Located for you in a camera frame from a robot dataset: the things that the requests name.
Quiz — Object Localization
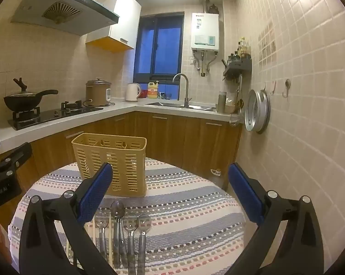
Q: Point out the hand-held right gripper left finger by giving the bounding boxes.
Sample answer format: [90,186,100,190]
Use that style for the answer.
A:
[19,162,116,275]

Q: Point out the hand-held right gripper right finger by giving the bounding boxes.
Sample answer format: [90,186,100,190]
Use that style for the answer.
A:
[227,163,332,275]

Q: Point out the yellow plastic utensil basket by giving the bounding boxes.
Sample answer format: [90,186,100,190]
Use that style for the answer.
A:
[71,133,148,198]

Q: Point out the black gas stove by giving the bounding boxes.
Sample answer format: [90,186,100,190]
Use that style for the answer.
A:
[8,100,104,131]

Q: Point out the black wok with lid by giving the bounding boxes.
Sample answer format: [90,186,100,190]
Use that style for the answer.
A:
[3,77,59,112]

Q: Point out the striped dotted tablecloth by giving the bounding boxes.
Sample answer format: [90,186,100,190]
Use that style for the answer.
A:
[8,157,246,275]

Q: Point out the round metal steamer tray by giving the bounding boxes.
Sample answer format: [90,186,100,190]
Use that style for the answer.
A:
[244,89,271,134]

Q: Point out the wooden base cabinets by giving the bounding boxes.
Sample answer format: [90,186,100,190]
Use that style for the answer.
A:
[0,111,243,235]

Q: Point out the white kitchen countertop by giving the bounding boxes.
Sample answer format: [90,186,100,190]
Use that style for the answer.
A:
[0,99,242,159]

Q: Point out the brown rice cooker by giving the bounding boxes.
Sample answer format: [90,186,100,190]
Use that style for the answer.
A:
[85,78,112,107]

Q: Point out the white electric kettle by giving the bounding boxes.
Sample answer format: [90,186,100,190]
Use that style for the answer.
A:
[125,83,142,103]

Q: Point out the steel sink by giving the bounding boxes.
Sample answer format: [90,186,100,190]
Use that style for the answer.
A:
[145,101,218,112]

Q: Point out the yellow dish soap bottle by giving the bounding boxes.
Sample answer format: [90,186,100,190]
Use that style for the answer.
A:
[148,81,160,99]

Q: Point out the metal faucet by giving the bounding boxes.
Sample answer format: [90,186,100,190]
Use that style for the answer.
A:
[172,74,192,108]

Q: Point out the water heater pipes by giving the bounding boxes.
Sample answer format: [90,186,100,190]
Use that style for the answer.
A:
[194,50,218,77]

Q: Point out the row of condiment bottles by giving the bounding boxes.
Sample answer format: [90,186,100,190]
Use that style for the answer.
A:
[228,37,251,63]

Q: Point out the range hood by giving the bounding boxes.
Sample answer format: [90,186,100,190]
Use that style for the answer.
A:
[11,0,120,36]

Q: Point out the dark framed window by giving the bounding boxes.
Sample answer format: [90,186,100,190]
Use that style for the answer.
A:
[133,12,185,99]

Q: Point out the white water heater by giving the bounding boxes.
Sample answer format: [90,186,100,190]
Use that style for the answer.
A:
[191,12,220,52]

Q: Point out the grey wall spice rack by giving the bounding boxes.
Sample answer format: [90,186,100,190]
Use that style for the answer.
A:
[222,58,252,81]

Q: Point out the white wall cabinet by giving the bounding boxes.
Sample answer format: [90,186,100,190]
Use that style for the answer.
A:
[86,0,142,53]

